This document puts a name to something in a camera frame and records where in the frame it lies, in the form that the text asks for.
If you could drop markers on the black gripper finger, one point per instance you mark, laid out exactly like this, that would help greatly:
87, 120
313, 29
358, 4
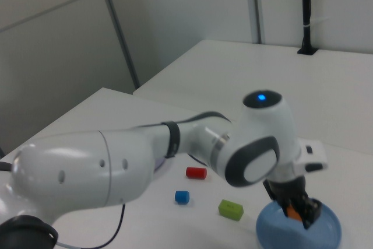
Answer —
311, 211
286, 206

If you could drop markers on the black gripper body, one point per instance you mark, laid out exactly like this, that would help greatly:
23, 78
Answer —
288, 190

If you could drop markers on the orange rectangular block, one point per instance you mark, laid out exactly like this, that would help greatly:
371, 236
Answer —
294, 213

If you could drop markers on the green rectangular block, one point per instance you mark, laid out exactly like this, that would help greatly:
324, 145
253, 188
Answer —
230, 209

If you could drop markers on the red cylinder block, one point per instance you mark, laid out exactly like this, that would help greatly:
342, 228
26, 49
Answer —
195, 173

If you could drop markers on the blue cylinder block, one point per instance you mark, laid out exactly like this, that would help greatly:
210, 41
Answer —
182, 197

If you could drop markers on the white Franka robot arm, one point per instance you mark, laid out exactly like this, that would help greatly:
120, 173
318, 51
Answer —
73, 167

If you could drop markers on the blue plate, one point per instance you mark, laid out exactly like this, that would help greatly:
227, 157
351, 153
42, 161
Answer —
277, 231

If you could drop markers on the purple plate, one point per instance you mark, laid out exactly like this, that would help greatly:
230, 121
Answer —
159, 162

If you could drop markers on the black pole with base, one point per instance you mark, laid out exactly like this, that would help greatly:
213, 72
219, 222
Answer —
306, 4

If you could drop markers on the grey slanted partition post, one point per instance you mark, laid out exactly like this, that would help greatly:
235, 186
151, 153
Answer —
118, 27

